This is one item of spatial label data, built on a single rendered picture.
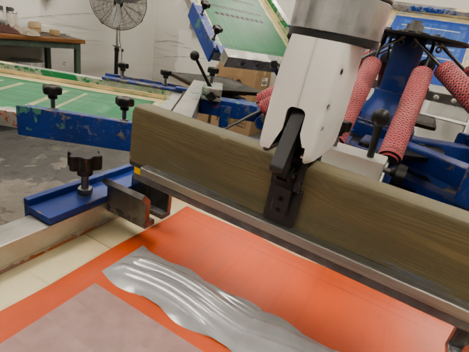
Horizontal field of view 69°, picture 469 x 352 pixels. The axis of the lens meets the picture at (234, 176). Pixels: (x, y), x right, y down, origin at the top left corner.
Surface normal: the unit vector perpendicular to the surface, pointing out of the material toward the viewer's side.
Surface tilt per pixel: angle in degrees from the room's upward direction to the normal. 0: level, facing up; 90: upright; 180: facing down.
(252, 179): 90
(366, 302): 0
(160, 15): 90
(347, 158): 90
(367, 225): 90
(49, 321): 0
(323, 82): 82
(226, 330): 33
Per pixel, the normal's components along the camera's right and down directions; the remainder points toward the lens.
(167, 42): -0.48, 0.27
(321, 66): -0.26, 0.17
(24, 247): 0.86, 0.33
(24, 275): 0.17, -0.91
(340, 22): -0.16, 0.36
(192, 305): -0.18, -0.67
